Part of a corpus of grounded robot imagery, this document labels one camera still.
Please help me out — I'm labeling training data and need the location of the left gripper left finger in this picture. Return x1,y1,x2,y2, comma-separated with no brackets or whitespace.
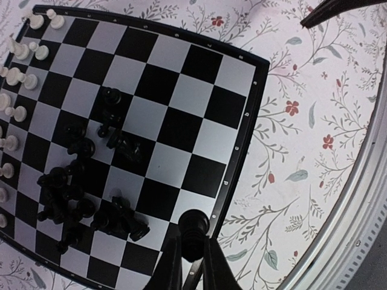
145,236,183,290

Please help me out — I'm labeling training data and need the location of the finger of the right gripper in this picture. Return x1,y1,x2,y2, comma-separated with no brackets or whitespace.
300,0,386,29

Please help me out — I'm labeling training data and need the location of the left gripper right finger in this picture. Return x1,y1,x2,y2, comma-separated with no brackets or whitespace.
203,237,239,289

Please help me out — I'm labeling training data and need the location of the black chess piece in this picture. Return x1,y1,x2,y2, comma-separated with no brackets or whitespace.
178,209,210,263

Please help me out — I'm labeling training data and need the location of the black and grey chessboard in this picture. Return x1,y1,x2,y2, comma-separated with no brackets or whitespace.
1,7,268,289

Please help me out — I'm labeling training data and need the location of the pile of black chess pieces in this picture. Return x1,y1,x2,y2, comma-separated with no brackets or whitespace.
37,87,150,242

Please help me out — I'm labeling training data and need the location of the row of white chess pieces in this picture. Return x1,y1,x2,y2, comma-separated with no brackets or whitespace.
0,8,66,230

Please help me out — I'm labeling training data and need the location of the floral patterned table mat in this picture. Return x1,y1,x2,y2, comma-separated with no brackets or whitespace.
0,0,387,290

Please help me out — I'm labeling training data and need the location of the front aluminium rail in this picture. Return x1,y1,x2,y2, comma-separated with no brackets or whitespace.
278,84,387,290

